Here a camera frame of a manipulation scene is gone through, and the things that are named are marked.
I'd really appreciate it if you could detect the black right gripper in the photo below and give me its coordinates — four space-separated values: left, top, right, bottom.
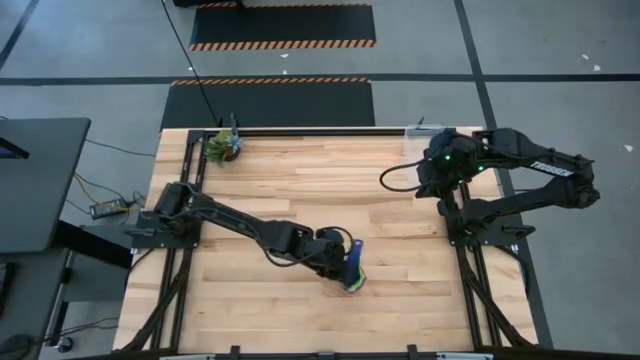
415 127 486 198

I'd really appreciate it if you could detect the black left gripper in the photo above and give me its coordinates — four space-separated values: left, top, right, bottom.
312 227 362 291

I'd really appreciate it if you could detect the dark blue measuring cup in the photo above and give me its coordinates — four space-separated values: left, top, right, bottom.
348 238 367 281

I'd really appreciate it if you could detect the clear plastic basket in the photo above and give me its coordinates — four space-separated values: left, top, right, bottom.
402 123 446 182

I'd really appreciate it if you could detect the potted green succulent plant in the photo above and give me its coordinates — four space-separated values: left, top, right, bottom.
204 127 245 164

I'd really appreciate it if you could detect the black hazard-striped floor mat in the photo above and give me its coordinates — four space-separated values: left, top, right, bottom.
159 77 376 132
188 2 377 52

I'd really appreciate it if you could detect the black power adapter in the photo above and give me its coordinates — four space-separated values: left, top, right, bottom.
89 198 129 220

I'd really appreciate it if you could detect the black desk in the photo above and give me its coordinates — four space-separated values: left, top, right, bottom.
0 117 92 256

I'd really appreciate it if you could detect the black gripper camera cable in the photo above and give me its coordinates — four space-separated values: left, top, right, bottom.
254 225 355 267
378 160 426 194

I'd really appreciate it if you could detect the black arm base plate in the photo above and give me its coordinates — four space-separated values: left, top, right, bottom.
446 207 536 247
122 212 201 250

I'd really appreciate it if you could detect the black aluminium table frame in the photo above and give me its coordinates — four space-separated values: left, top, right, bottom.
118 127 540 360

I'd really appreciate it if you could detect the thin grey floor cable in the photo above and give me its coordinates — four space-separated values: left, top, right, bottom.
84 138 158 158

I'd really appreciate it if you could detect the black floor cable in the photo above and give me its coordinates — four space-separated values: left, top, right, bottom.
160 0 224 127

